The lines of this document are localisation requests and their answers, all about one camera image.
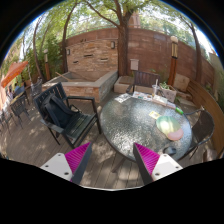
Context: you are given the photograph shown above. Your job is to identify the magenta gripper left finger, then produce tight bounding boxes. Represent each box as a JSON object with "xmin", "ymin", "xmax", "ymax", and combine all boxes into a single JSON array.
[{"xmin": 41, "ymin": 142, "xmax": 92, "ymax": 185}]

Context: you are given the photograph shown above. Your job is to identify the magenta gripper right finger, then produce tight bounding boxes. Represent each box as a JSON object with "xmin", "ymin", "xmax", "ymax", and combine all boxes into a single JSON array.
[{"xmin": 133, "ymin": 143, "xmax": 182, "ymax": 185}]

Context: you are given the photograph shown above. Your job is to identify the dark computer mouse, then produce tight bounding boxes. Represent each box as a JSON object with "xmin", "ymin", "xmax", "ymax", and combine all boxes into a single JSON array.
[{"xmin": 163, "ymin": 147, "xmax": 177, "ymax": 155}]

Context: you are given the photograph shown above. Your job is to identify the green pink mouse pad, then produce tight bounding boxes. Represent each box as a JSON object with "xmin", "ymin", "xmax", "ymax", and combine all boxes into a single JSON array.
[{"xmin": 156, "ymin": 116, "xmax": 184, "ymax": 141}]

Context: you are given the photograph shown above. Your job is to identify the round glass patio table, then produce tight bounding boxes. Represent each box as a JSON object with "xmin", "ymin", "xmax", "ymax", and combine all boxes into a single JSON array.
[{"xmin": 100, "ymin": 95, "xmax": 192, "ymax": 161}]

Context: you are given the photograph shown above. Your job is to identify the black plastic armchair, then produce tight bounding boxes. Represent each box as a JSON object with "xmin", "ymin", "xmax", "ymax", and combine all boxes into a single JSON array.
[{"xmin": 34, "ymin": 82, "xmax": 102, "ymax": 148}]

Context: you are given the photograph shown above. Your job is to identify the yellow card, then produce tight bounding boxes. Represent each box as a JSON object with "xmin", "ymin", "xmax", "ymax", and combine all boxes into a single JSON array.
[{"xmin": 149, "ymin": 111, "xmax": 161, "ymax": 119}]

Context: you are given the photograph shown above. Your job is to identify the black backpack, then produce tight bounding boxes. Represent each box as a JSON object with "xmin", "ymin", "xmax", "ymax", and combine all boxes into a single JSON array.
[{"xmin": 40, "ymin": 94, "xmax": 80, "ymax": 128}]

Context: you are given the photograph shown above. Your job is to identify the black mesh chair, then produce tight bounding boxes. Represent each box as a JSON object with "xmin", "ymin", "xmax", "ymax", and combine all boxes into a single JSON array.
[{"xmin": 182, "ymin": 109, "xmax": 215, "ymax": 158}]

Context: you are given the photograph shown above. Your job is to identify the papers on table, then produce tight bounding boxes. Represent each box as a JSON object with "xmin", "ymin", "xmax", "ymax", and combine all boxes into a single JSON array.
[{"xmin": 115, "ymin": 91, "xmax": 176, "ymax": 109}]

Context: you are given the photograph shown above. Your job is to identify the white planter box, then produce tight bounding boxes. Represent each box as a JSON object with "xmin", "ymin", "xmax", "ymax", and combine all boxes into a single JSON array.
[{"xmin": 160, "ymin": 83, "xmax": 177, "ymax": 102}]

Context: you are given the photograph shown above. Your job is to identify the dark metal chair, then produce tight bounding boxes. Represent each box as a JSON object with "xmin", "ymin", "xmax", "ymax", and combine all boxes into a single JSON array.
[{"xmin": 10, "ymin": 96, "xmax": 30, "ymax": 124}]

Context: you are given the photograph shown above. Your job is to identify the clear plastic cup with straw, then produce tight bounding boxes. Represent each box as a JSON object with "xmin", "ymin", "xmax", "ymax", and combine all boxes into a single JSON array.
[{"xmin": 152, "ymin": 79, "xmax": 159, "ymax": 97}]

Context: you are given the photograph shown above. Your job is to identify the stone raised planter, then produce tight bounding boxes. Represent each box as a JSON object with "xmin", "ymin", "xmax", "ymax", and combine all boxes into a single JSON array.
[{"xmin": 42, "ymin": 70, "xmax": 118, "ymax": 103}]

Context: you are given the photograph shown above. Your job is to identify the curved wooden bench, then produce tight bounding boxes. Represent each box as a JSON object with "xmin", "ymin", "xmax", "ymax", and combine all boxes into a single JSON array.
[{"xmin": 187, "ymin": 80, "xmax": 224, "ymax": 154}]

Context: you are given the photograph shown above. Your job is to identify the dark wooden chair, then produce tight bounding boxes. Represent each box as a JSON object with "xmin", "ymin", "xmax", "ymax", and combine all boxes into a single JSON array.
[{"xmin": 126, "ymin": 71, "xmax": 160, "ymax": 93}]

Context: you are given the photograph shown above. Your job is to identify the orange patio umbrella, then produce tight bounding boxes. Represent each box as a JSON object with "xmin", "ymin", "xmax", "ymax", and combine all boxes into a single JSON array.
[{"xmin": 1, "ymin": 61, "xmax": 28, "ymax": 88}]

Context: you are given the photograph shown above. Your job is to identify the large tree trunk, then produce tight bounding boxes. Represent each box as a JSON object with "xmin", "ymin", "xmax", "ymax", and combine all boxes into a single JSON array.
[{"xmin": 84, "ymin": 0, "xmax": 141, "ymax": 76}]

